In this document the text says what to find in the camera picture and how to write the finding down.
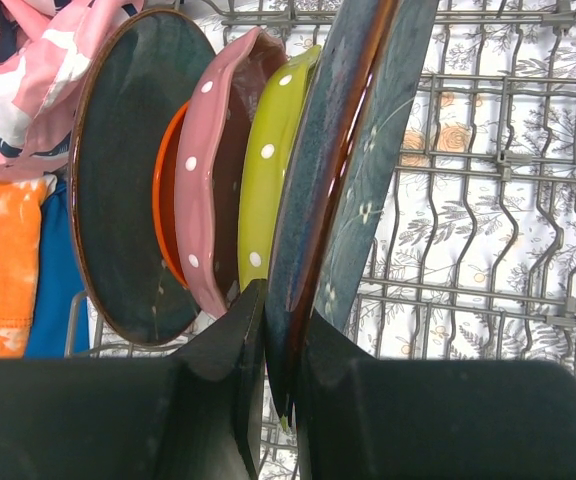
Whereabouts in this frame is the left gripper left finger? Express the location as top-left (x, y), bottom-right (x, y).
top-left (0, 280), bottom-right (266, 479)

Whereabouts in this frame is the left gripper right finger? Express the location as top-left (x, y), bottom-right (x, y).
top-left (296, 316), bottom-right (576, 479)

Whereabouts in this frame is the orange plate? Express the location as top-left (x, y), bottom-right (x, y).
top-left (152, 102), bottom-right (189, 289)

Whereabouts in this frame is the olive polka dot plate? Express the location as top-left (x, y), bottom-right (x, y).
top-left (237, 45), bottom-right (322, 288)

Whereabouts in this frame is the pink polka dot plate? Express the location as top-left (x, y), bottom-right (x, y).
top-left (174, 27), bottom-right (287, 318)

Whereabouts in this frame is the dark blue plate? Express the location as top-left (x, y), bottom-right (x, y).
top-left (265, 1), bottom-right (438, 425)
top-left (69, 8), bottom-right (215, 345)

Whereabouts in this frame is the orange blue cloth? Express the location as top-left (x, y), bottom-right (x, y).
top-left (0, 174), bottom-right (83, 358)

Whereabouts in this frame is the floral tablecloth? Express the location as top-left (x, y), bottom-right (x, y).
top-left (87, 0), bottom-right (576, 480)

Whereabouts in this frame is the pink patterned cloth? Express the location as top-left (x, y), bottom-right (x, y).
top-left (0, 0), bottom-right (144, 181)

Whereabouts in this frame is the grey wire dish rack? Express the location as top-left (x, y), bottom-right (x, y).
top-left (62, 0), bottom-right (576, 480)

